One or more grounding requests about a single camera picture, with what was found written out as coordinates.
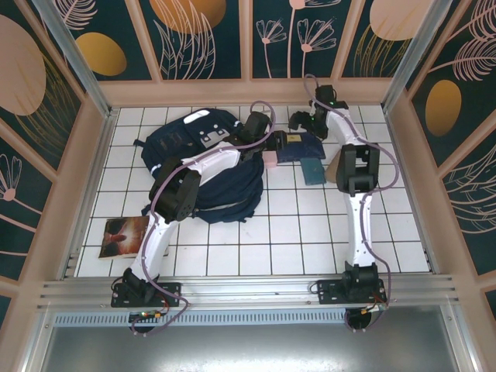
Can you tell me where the navy book with flower drawing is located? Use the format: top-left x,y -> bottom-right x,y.
277,131 -> 327,164

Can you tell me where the small teal notebook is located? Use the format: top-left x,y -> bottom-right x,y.
300,157 -> 326,186

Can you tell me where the navy student backpack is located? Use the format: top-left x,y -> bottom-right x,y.
133,109 -> 265,225

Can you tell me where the beige fabric pencil case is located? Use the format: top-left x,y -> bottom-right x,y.
324,157 -> 342,183

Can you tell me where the Three Days to See book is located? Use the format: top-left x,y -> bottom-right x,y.
98,215 -> 171,259

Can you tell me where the circle and gold lines panel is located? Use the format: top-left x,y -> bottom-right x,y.
340,0 -> 427,78

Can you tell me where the small circuit board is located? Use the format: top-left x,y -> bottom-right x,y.
129,309 -> 164,321

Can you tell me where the grey metal sheet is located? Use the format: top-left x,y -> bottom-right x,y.
40,324 -> 472,372

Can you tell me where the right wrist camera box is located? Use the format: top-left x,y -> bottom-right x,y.
313,84 -> 337,108

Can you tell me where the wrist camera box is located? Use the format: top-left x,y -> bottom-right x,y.
313,84 -> 337,108
242,111 -> 272,143

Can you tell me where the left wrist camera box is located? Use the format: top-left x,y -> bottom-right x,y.
242,111 -> 272,143

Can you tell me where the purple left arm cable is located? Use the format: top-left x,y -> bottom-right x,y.
129,99 -> 276,338

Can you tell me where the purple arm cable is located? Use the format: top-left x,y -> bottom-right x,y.
129,99 -> 276,338
304,74 -> 400,338

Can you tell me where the two flowers wall panel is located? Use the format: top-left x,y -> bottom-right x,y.
251,0 -> 338,81

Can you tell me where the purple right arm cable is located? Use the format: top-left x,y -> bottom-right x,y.
304,74 -> 400,338

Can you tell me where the aluminium side rail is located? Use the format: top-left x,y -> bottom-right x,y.
57,110 -> 119,278
383,108 -> 439,272

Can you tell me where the aluminium corner post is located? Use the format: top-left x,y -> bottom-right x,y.
381,0 -> 453,112
33,0 -> 119,121

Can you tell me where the leaf outline wall panel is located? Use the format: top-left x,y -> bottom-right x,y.
139,0 -> 243,81

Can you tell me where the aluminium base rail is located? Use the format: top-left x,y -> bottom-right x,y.
36,273 -> 464,311

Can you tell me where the feather and oval wall panel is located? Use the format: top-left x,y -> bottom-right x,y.
406,0 -> 496,167

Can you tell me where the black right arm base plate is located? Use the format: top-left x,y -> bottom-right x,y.
317,277 -> 388,307

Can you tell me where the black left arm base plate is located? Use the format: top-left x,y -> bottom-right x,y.
111,281 -> 182,308

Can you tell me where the grey slotted cable duct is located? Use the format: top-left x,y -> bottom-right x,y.
53,312 -> 446,326

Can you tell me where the leaf sprig wall panel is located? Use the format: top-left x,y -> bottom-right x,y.
441,115 -> 496,276

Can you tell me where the yellow oval wall panel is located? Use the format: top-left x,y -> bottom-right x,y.
57,0 -> 154,82

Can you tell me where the large circle wall panel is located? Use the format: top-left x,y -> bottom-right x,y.
0,0 -> 84,171

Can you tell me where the flower outline wall panel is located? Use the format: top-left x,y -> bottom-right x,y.
0,135 -> 53,282

